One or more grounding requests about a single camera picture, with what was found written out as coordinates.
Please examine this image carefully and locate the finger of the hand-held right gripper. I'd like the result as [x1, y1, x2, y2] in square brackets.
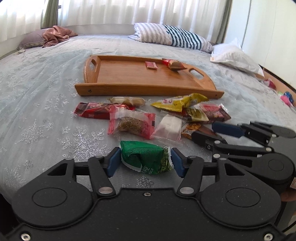
[211, 121, 278, 147]
[191, 130, 276, 168]

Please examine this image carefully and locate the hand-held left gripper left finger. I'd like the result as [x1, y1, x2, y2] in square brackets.
[46, 147, 122, 198]

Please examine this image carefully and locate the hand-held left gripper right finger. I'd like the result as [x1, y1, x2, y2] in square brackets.
[171, 147, 248, 197]

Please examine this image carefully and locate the brown nut snack packet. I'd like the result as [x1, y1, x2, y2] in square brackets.
[181, 123, 216, 140]

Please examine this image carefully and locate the brown and red bar packet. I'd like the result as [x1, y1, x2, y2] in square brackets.
[196, 103, 232, 122]

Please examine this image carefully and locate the green snack packet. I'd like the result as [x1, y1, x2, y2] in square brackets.
[120, 141, 174, 174]

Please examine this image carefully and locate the clear packet with white cake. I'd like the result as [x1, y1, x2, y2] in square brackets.
[151, 113, 183, 142]

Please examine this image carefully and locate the pink clear cake packet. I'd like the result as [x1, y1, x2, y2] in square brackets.
[109, 106, 156, 139]

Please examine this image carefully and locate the dark red chocolate bar packet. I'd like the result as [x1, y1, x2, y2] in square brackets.
[73, 102, 136, 120]

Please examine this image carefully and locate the wooden tray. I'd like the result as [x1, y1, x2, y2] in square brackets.
[74, 55, 225, 100]

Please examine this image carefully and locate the person's right hand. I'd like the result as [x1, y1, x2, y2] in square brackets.
[280, 185, 296, 202]

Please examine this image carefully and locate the olive gold snack packet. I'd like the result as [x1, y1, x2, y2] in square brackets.
[185, 108, 210, 123]

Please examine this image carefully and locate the yellow snack packet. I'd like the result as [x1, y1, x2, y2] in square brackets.
[150, 93, 209, 113]

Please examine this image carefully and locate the beige nougat packet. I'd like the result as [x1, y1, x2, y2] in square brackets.
[109, 97, 147, 107]

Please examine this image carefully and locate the red toy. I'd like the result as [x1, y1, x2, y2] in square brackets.
[264, 79, 277, 90]

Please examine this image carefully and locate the pink and blue toy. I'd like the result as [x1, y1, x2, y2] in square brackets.
[280, 91, 296, 106]

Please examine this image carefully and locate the white pillow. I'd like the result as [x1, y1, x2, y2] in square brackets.
[210, 38, 265, 75]

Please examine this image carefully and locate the red and gold snack packet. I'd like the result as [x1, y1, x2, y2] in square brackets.
[161, 59, 186, 71]

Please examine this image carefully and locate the light blue snowflake bedspread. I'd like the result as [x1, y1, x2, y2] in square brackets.
[0, 34, 296, 200]

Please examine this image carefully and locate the blue striped pillow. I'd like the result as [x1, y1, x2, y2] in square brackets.
[128, 23, 213, 52]

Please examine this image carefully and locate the green curtain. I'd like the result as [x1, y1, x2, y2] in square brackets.
[41, 0, 59, 29]
[217, 0, 233, 44]

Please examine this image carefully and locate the pink crumpled cloth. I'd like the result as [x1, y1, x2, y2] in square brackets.
[42, 26, 78, 48]

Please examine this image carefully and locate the purple pillow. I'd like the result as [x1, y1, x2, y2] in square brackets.
[17, 31, 50, 49]

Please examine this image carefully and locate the white sheer curtain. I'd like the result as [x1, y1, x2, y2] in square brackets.
[0, 0, 226, 43]

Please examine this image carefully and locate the wooden bed frame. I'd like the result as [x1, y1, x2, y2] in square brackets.
[258, 64, 296, 95]

